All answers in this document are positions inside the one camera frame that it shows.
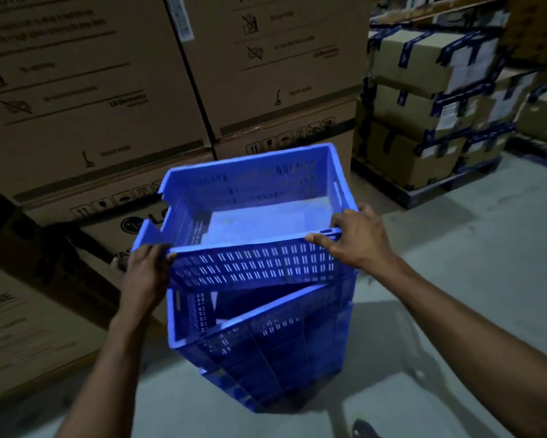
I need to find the wooden pallet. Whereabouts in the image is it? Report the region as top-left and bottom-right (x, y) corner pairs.
(350, 155), (503, 210)

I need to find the blue perforated plastic crate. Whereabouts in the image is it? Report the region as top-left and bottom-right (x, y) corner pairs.
(166, 269), (358, 374)
(198, 305), (354, 414)
(132, 142), (359, 292)

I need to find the person's left hand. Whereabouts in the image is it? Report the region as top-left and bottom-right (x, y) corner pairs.
(117, 244), (178, 325)

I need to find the flat cardboard box with text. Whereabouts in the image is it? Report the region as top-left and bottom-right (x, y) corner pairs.
(0, 260), (110, 407)

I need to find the person's right forearm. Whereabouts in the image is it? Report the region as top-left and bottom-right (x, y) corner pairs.
(375, 256), (547, 438)

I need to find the person's dark shoe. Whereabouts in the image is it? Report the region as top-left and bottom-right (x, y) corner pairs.
(352, 419), (384, 438)

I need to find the stack of taped cardboard boxes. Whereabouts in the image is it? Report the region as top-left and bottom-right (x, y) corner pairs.
(352, 0), (547, 191)

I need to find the white barcode label strip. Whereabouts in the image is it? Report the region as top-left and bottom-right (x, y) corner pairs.
(164, 0), (195, 42)

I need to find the person's right hand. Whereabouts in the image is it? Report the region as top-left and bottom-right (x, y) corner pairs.
(304, 203), (399, 275)

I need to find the large printed cardboard appliance box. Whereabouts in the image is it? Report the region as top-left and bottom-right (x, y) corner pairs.
(164, 0), (374, 140)
(0, 0), (213, 204)

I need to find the cardboard box with round logo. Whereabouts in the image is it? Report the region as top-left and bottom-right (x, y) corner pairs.
(78, 200), (174, 325)

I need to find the cardboard box with handling symbols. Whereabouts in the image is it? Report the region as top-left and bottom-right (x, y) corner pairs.
(213, 95), (362, 178)
(21, 149), (216, 228)

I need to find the person's left forearm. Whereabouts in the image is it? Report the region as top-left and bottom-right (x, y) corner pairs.
(54, 310), (152, 438)

